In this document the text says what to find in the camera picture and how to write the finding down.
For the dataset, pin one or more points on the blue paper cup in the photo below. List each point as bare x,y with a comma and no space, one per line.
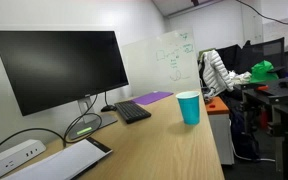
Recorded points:
190,110

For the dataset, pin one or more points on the purple mat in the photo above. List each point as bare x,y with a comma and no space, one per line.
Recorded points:
152,97

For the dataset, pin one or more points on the whiteboard with green writing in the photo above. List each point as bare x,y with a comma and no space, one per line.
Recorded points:
150,73

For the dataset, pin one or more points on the black keyboard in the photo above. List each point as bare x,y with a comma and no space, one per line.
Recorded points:
132,111

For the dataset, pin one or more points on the black computer mouse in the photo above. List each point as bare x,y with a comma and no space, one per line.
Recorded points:
108,108

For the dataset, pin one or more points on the silver monitor stand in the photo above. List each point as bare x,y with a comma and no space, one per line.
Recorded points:
99,122

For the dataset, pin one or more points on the small red object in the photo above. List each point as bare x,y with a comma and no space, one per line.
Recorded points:
212,106

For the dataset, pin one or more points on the white puffer jacket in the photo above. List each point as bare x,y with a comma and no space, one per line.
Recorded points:
215,71

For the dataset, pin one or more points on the orange box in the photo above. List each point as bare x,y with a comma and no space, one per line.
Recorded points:
219,133

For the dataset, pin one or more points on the black computer monitor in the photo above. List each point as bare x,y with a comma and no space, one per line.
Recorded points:
57,66

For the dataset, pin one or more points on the white crumpled cloth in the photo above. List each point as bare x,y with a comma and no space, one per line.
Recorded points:
241,78

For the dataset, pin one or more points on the orange black clamp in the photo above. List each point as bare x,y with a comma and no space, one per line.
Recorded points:
262,88

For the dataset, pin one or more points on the green bag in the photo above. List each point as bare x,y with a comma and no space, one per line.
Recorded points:
262,71

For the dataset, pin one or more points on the red fire extinguisher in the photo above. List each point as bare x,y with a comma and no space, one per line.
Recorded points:
263,118

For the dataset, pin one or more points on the black breadboard robot table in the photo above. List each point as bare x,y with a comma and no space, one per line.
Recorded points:
284,96

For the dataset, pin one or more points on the white power strip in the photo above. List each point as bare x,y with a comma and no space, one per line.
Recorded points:
10,159

